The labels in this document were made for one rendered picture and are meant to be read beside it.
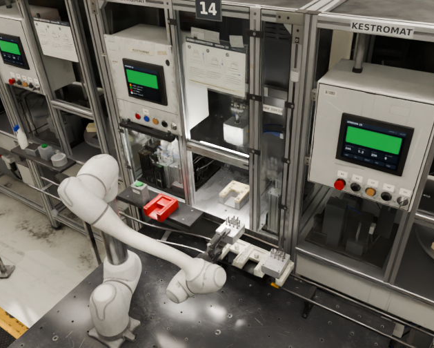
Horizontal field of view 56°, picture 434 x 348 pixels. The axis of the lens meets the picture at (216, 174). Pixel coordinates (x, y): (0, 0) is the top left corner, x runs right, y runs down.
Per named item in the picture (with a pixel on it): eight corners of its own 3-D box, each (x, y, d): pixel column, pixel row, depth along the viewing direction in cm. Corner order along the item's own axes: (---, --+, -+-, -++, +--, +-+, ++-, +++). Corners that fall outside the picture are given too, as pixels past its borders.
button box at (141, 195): (133, 201, 240) (130, 185, 233) (142, 194, 245) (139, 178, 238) (143, 206, 236) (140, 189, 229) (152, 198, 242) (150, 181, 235)
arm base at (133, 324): (121, 358, 185) (119, 351, 182) (87, 335, 196) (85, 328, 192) (148, 327, 198) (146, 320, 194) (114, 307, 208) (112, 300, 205)
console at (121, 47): (116, 120, 225) (99, 35, 199) (150, 100, 245) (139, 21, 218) (177, 139, 206) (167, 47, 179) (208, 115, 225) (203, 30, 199)
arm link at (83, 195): (103, 215, 151) (116, 192, 162) (63, 184, 145) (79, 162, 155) (83, 230, 157) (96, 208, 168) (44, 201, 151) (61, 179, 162)
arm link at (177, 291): (193, 284, 183) (211, 281, 174) (172, 308, 173) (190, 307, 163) (179, 264, 182) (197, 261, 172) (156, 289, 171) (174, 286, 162)
